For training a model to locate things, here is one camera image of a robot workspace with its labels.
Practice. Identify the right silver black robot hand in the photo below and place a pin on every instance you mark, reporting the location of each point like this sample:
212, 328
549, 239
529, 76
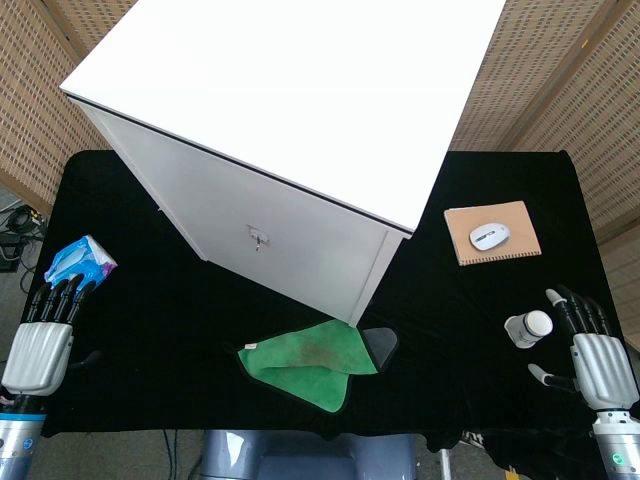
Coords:
600, 365

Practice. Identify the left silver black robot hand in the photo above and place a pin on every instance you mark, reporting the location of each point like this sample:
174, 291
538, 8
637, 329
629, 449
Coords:
37, 348

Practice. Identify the green microfiber cloth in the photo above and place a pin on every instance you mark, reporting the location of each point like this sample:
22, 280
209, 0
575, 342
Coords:
312, 362

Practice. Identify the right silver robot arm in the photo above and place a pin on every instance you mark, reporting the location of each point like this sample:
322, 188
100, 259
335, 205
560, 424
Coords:
617, 445

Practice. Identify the dark grey rounded object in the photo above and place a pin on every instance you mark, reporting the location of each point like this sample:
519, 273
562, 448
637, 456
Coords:
380, 345

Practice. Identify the white cabinet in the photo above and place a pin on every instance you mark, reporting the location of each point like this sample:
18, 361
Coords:
280, 130

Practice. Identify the white plastic bottle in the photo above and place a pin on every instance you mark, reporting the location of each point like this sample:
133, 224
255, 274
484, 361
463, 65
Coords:
529, 328

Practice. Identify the blue tissue pack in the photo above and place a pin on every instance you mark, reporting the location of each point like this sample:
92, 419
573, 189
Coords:
80, 262

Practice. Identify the black velvet tablecloth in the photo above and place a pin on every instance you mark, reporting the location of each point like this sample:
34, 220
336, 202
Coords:
175, 310

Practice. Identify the white computer mouse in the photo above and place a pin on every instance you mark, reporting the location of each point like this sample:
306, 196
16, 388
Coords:
489, 236

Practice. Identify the brown spiral notebook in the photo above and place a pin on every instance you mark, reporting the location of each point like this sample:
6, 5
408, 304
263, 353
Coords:
492, 232

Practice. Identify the grey blue robot torso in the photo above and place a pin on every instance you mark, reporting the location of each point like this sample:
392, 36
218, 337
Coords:
307, 455

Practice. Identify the perforated wooden wall panel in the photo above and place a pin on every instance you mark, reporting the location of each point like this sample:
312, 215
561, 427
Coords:
565, 85
45, 90

